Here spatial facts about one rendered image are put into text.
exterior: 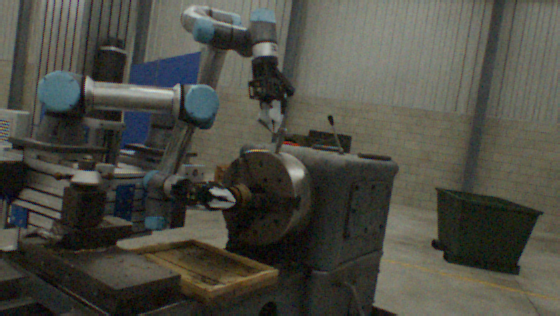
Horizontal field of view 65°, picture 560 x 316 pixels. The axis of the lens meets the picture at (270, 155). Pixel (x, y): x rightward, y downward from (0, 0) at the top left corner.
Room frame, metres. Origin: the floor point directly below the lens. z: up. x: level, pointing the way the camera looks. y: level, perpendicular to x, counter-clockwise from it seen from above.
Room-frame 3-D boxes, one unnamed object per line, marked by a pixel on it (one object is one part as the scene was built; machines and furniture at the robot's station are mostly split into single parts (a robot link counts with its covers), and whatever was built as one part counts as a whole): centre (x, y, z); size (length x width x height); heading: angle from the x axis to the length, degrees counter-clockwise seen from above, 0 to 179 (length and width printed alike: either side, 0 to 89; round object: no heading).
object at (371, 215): (1.82, -0.22, 1.06); 0.59 x 0.48 x 0.39; 145
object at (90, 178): (1.03, 0.42, 1.13); 0.08 x 0.08 x 0.03
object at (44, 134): (1.48, 0.70, 1.21); 0.15 x 0.15 x 0.10
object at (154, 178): (1.46, 0.35, 1.08); 0.11 x 0.08 x 0.09; 55
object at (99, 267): (0.99, 0.37, 0.95); 0.43 x 0.17 x 0.05; 55
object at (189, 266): (1.26, 0.16, 0.89); 0.36 x 0.30 x 0.04; 55
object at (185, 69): (8.07, 2.25, 1.18); 4.12 x 0.80 x 2.35; 32
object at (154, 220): (1.47, 0.35, 0.98); 0.11 x 0.08 x 0.11; 19
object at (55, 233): (1.05, 0.41, 0.99); 0.20 x 0.10 x 0.05; 145
